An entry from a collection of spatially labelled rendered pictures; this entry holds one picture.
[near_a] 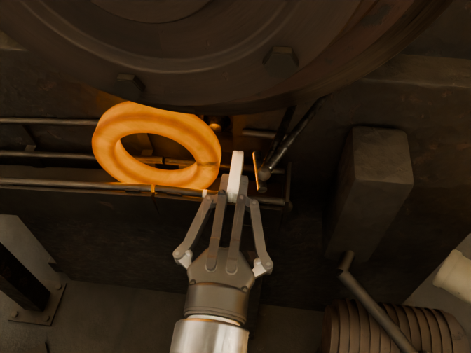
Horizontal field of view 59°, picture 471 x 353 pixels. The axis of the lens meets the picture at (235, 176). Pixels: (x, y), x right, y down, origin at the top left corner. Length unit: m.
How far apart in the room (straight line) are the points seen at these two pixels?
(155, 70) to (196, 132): 0.22
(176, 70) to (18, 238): 1.27
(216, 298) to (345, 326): 0.31
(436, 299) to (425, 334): 0.66
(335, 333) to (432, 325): 0.16
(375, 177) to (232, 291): 0.23
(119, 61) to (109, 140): 0.27
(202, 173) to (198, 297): 0.19
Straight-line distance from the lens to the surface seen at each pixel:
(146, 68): 0.33
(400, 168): 0.56
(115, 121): 0.56
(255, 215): 0.55
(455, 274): 0.65
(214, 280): 0.52
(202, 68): 0.32
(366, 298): 0.70
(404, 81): 0.57
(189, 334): 0.47
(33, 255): 1.49
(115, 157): 0.62
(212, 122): 0.65
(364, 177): 0.54
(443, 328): 0.79
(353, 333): 0.73
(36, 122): 0.73
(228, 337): 0.47
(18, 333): 1.41
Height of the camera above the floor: 1.22
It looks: 54 degrees down
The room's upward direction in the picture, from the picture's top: straight up
